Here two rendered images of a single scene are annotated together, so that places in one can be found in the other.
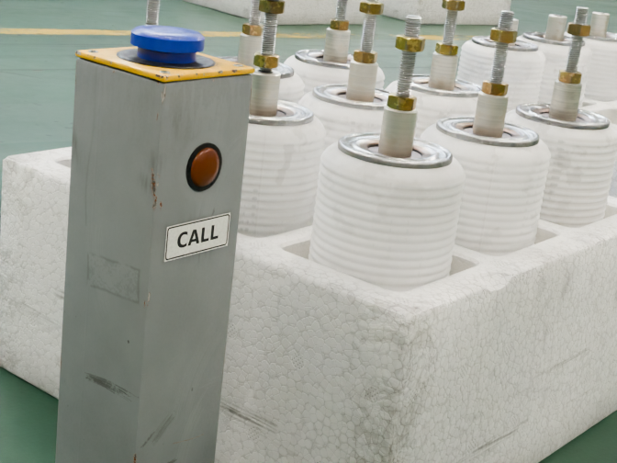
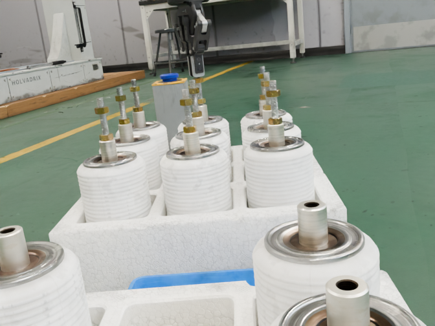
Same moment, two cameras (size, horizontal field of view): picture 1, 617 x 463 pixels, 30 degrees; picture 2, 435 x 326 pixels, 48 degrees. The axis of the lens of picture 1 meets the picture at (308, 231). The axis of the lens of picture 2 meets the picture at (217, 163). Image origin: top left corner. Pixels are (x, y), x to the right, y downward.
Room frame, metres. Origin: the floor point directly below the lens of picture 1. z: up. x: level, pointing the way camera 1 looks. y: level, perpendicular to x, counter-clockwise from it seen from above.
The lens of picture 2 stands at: (1.56, -0.44, 0.42)
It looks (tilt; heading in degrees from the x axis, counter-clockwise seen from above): 15 degrees down; 146
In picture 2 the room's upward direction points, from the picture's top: 6 degrees counter-clockwise
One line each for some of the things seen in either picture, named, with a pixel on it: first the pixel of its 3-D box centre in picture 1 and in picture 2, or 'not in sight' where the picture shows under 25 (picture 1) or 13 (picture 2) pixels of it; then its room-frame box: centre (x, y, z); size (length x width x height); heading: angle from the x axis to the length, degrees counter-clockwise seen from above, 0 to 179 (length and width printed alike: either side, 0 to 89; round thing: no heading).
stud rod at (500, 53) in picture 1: (499, 63); (122, 110); (0.83, -0.12, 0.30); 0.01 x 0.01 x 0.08
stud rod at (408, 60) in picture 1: (406, 74); (136, 99); (0.74, -0.05, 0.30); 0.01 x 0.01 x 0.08
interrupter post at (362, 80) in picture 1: (362, 82); (197, 126); (0.90, -0.03, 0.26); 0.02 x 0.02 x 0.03
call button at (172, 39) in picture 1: (166, 49); (169, 78); (0.63, 0.09, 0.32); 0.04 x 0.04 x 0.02
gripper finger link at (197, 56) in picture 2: not in sight; (199, 58); (0.83, 0.04, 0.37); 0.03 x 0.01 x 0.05; 169
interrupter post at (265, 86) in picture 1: (263, 94); (201, 114); (0.81, 0.04, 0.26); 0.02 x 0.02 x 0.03
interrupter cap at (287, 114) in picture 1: (261, 112); (202, 120); (0.81, 0.04, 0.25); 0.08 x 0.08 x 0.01
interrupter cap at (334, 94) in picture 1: (359, 98); (198, 134); (0.90, -0.03, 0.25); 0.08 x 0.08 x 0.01
